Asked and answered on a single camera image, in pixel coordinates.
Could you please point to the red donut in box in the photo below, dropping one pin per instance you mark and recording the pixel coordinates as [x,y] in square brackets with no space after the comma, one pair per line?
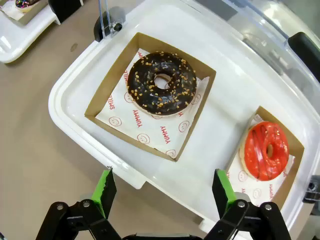
[296,148]

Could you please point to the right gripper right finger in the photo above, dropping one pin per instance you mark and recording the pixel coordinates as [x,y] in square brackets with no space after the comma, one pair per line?
[221,192]

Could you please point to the clear plastic display lid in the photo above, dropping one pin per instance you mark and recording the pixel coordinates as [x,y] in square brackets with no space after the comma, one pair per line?
[275,30]

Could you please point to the chocolate rainbow sprinkle donut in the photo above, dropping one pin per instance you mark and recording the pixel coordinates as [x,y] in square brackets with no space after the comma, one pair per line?
[25,3]

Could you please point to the red glazed donut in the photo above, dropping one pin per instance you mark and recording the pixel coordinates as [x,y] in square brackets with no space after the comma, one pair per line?
[255,155]

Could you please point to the white smiley print paper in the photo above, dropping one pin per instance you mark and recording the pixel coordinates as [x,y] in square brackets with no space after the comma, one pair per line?
[260,190]
[150,132]
[11,12]

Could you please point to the white donut display tray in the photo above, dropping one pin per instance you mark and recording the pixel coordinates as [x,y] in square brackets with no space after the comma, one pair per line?
[220,125]
[20,42]

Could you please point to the chocolate nut donut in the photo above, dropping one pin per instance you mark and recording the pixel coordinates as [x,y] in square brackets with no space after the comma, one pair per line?
[145,82]

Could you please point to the chocolate donut in box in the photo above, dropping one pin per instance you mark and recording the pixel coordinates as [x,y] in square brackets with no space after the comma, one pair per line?
[112,80]

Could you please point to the black lid hinge support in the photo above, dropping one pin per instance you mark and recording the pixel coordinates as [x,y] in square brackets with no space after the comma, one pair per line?
[311,187]
[98,27]

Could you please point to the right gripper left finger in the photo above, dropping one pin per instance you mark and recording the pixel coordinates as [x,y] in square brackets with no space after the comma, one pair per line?
[105,197]

